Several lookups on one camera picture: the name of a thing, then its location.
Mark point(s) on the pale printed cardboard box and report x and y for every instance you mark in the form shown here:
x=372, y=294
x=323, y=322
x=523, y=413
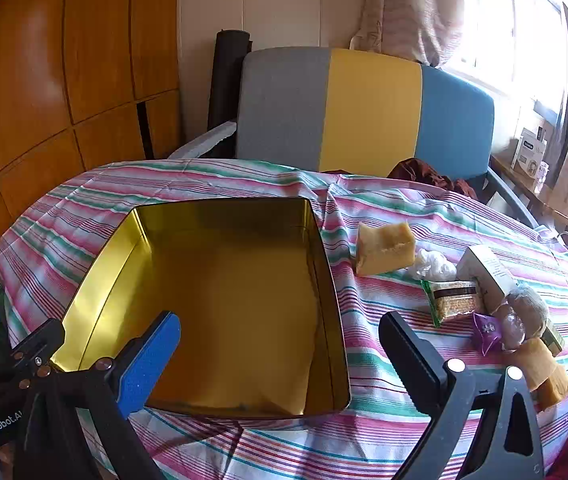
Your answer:
x=488, y=270

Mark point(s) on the wooden wardrobe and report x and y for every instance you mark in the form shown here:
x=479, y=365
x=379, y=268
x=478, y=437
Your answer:
x=64, y=60

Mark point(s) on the dark red cloth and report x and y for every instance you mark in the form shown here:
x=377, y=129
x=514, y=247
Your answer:
x=423, y=172

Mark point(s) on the window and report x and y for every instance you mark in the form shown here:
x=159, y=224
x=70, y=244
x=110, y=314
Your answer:
x=513, y=25

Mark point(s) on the clear packaged snack bar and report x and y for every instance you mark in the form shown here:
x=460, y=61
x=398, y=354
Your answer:
x=456, y=300

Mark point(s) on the clear plastic wrapper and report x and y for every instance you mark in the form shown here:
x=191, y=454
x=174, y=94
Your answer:
x=511, y=327

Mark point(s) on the pink patterned curtain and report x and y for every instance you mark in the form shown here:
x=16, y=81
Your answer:
x=413, y=10

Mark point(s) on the small clear jar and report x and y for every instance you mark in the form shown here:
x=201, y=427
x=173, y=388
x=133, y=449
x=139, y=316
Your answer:
x=543, y=175

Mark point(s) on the striped pink green tablecloth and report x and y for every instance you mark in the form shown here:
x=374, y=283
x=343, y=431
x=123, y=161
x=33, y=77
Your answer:
x=214, y=180

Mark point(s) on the small dark green box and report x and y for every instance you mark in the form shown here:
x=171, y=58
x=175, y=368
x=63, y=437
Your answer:
x=555, y=340

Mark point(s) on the pale towel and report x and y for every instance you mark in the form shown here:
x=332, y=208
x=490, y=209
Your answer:
x=528, y=305

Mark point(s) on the wooden side desk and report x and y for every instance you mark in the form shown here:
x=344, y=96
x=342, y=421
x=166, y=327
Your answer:
x=533, y=195

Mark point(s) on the yellow sponge block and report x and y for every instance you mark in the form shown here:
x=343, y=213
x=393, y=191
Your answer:
x=383, y=252

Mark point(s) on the purple snack packet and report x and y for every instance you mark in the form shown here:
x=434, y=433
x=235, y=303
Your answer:
x=486, y=332

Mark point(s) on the grey yellow blue chair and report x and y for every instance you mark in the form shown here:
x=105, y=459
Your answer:
x=363, y=110

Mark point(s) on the gold metal tin box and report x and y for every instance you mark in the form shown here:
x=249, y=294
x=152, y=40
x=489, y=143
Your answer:
x=244, y=300

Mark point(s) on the white foam piece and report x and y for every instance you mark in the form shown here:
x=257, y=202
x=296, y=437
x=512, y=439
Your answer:
x=204, y=140

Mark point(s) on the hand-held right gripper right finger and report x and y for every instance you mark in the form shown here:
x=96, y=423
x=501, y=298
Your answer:
x=403, y=350

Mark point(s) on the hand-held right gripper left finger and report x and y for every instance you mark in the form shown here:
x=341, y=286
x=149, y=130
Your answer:
x=149, y=360

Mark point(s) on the white plastic bag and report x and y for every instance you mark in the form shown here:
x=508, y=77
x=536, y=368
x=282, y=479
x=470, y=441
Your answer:
x=431, y=265

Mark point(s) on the white carton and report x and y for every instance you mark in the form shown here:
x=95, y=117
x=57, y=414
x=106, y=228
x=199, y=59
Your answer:
x=528, y=152

